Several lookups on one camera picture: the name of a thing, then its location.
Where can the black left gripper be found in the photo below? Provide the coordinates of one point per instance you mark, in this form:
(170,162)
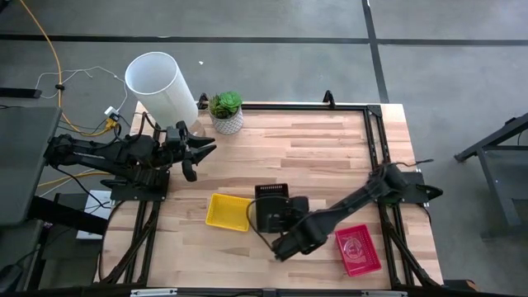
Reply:
(185,150)

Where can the potted green succulent plant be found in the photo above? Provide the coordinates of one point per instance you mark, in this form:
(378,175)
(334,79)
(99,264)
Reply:
(226,107)

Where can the white power adapter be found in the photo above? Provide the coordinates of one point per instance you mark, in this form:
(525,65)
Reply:
(111,111)

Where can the yellow plastic basket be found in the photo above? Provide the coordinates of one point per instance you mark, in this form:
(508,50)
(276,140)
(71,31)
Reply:
(229,212)

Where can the black metal side table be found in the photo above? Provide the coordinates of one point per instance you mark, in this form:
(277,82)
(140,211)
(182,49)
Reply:
(486,144)

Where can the yellow plug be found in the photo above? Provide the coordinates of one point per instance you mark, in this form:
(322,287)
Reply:
(110,123)

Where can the red plastic basket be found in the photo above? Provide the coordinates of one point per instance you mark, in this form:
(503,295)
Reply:
(359,249)

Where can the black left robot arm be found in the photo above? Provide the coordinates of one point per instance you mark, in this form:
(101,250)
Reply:
(103,154)

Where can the black flat strip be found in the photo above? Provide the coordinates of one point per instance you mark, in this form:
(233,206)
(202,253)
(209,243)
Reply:
(20,92)

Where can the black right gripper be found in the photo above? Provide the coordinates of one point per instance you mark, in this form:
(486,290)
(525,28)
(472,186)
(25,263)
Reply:
(276,218)

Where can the grey desk surface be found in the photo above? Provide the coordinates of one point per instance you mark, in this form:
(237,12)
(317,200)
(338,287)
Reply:
(24,165)

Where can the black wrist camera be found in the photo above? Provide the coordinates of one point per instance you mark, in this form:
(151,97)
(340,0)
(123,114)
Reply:
(174,135)

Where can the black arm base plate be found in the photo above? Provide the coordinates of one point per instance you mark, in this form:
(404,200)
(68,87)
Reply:
(140,191)
(414,181)

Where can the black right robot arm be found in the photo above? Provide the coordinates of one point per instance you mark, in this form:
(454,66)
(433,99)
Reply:
(350,200)

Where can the white flat box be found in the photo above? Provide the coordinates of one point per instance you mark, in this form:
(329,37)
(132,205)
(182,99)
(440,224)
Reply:
(97,214)

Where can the black aluminium table frame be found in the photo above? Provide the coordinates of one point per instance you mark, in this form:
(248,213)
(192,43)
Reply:
(309,107)

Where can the black plastic basket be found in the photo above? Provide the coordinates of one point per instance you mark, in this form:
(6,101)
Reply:
(270,189)

